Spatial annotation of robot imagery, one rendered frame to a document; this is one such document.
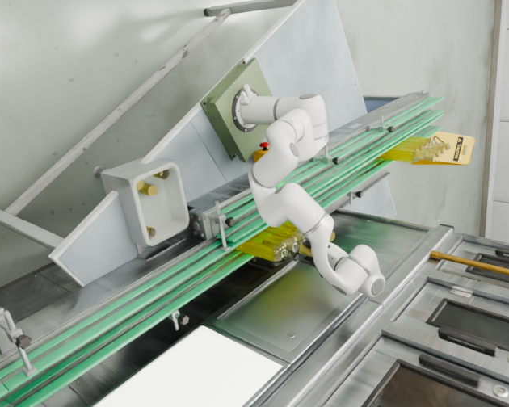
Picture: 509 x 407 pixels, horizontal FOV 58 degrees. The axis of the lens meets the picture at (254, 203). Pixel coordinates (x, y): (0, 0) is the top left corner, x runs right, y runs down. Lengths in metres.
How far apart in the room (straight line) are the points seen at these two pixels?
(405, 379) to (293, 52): 1.30
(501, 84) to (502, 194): 1.58
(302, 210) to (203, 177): 0.56
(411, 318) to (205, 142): 0.88
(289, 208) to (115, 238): 0.57
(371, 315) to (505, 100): 6.00
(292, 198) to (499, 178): 6.49
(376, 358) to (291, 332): 0.24
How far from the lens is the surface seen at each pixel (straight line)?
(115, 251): 1.48
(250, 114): 1.60
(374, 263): 1.27
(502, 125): 7.31
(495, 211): 7.76
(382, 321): 1.44
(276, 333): 1.38
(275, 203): 1.20
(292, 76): 1.98
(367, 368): 1.33
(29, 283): 2.07
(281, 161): 1.21
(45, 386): 1.31
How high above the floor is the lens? 1.95
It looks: 40 degrees down
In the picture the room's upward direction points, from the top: 103 degrees clockwise
